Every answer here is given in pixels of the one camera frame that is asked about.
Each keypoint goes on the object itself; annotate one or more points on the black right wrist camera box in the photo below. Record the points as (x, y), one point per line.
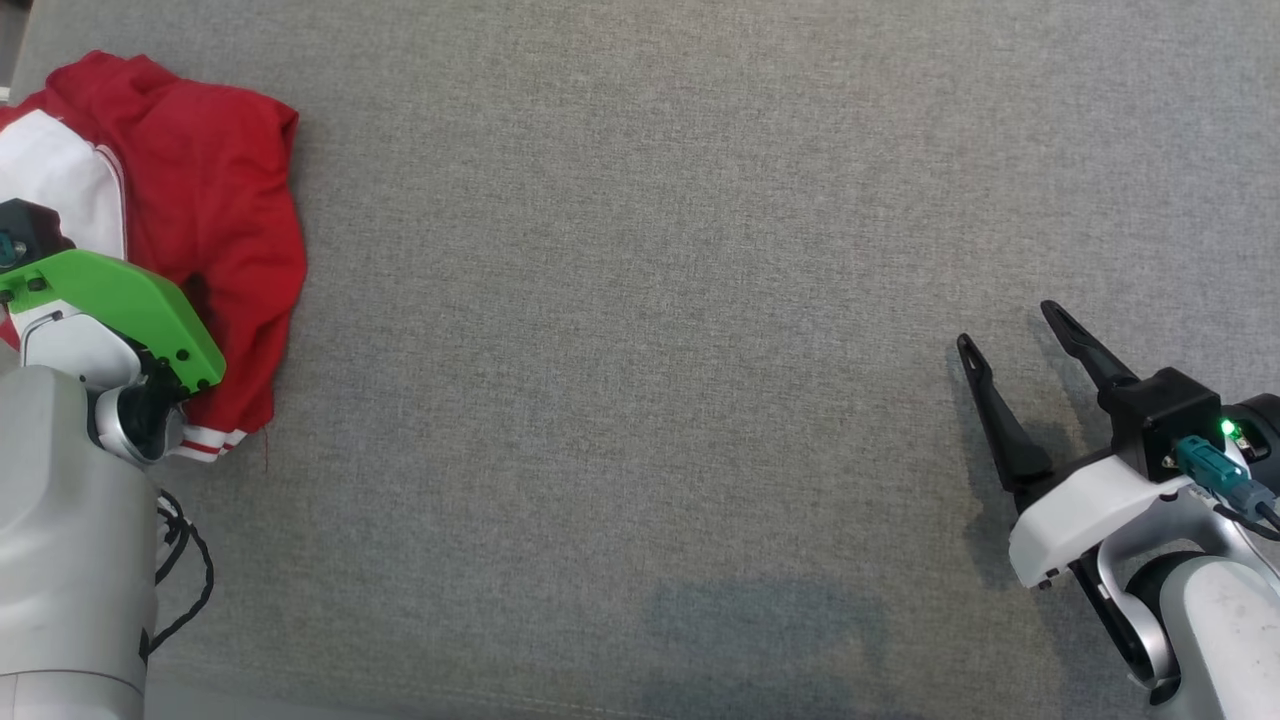
(1160, 415)

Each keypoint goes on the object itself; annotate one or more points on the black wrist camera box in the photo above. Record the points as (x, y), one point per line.
(1160, 415)
(35, 230)

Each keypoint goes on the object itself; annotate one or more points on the red Bulls basketball shorts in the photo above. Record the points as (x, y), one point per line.
(220, 200)

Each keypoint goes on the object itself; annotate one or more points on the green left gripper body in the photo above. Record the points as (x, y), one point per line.
(110, 290)

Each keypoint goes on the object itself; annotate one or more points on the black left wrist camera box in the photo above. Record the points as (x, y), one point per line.
(35, 230)

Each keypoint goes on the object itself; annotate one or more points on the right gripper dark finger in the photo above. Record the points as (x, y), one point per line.
(1005, 430)
(1090, 355)

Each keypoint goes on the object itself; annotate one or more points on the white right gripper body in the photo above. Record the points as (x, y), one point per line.
(1075, 515)

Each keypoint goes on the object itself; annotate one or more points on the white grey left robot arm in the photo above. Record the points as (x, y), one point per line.
(70, 540)

